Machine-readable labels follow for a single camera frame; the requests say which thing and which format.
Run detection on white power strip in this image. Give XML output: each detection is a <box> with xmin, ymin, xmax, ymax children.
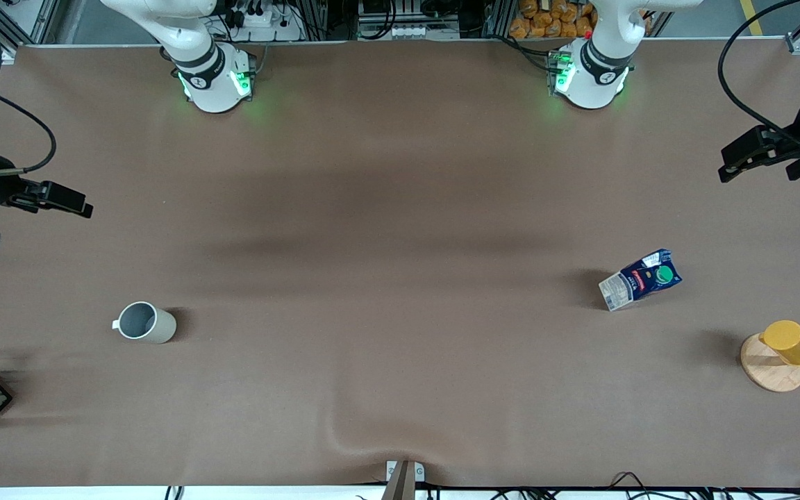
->
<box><xmin>223</xmin><ymin>6</ymin><xmax>305</xmax><ymax>42</ymax></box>

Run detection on black floor cables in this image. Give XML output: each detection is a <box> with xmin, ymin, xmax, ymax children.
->
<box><xmin>428</xmin><ymin>471</ymin><xmax>800</xmax><ymax>500</ymax></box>

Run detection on grey ceramic mug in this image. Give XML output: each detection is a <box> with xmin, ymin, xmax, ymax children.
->
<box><xmin>112</xmin><ymin>301</ymin><xmax>178</xmax><ymax>344</ymax></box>

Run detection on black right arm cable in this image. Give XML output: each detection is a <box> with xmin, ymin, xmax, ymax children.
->
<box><xmin>0</xmin><ymin>88</ymin><xmax>58</xmax><ymax>176</ymax></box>

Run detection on bag of orange snacks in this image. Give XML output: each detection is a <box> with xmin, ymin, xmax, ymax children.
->
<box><xmin>508</xmin><ymin>0</ymin><xmax>596</xmax><ymax>40</ymax></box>

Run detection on yellow plastic cup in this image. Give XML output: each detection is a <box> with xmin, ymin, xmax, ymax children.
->
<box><xmin>759</xmin><ymin>319</ymin><xmax>800</xmax><ymax>367</ymax></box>

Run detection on brown table cover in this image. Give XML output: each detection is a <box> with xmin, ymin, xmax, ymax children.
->
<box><xmin>0</xmin><ymin>38</ymin><xmax>800</xmax><ymax>488</ymax></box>

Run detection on grey metal camera bracket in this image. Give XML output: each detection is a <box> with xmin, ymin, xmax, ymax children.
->
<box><xmin>381</xmin><ymin>459</ymin><xmax>426</xmax><ymax>500</ymax></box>

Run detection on blue white milk carton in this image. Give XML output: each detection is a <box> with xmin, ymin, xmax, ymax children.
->
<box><xmin>599</xmin><ymin>249</ymin><xmax>683</xmax><ymax>312</ymax></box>

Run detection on round wooden cup stand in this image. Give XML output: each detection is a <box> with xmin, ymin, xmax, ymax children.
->
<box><xmin>740</xmin><ymin>332</ymin><xmax>800</xmax><ymax>394</ymax></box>

